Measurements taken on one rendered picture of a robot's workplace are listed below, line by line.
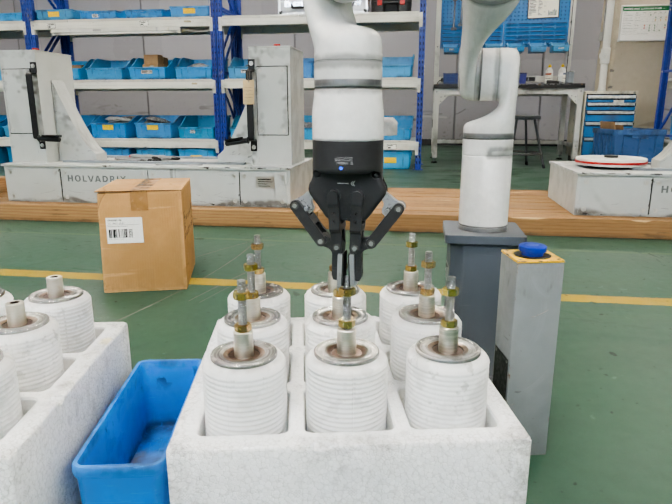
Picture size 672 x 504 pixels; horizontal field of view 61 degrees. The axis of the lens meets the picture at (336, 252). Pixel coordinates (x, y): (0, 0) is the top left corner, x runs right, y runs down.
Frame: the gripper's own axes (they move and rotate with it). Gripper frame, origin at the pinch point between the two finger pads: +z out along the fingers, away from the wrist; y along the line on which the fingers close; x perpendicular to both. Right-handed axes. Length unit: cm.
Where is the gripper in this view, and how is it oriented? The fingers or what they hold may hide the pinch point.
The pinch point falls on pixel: (347, 268)
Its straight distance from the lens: 64.2
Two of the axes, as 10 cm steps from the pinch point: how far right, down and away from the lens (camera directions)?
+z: 0.0, 9.7, 2.4
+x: 2.0, -2.4, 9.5
